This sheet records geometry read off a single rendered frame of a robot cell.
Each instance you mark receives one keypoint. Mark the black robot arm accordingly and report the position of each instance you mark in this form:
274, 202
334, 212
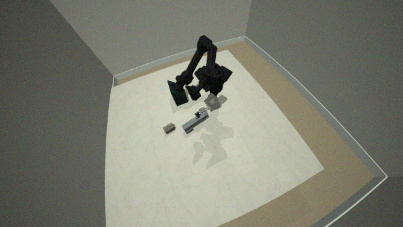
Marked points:
204, 45

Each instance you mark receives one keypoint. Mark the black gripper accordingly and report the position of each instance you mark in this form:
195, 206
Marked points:
209, 83

